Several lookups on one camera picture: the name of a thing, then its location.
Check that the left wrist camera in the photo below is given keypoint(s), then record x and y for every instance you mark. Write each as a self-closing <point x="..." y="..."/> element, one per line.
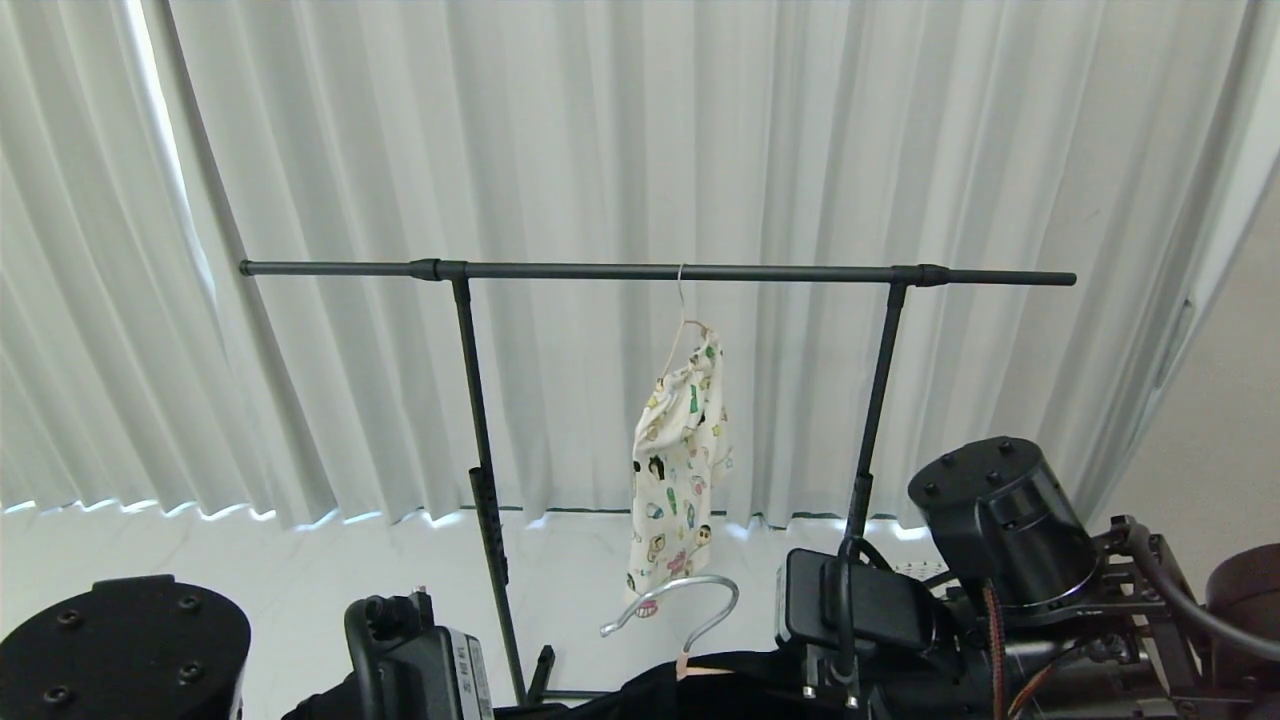
<point x="440" y="670"/>

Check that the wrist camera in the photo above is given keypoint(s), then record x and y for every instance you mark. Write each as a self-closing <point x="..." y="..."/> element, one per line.
<point x="870" y="600"/>
<point x="440" y="670"/>

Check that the pink clothes hanger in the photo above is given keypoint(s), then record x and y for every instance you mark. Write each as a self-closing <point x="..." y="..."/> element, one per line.
<point x="681" y="300"/>
<point x="700" y="582"/>

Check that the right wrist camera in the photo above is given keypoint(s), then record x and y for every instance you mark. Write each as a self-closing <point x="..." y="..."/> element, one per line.
<point x="870" y="600"/>

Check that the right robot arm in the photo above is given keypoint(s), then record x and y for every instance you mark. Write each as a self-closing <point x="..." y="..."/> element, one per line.
<point x="1010" y="520"/>

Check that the cream printed garment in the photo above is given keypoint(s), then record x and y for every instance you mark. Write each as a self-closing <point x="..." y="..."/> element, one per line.
<point x="680" y="480"/>

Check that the black clothes rack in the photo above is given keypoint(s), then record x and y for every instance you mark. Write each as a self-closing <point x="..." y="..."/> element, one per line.
<point x="650" y="272"/>

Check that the black garment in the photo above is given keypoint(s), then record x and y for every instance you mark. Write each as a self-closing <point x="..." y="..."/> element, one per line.
<point x="700" y="695"/>

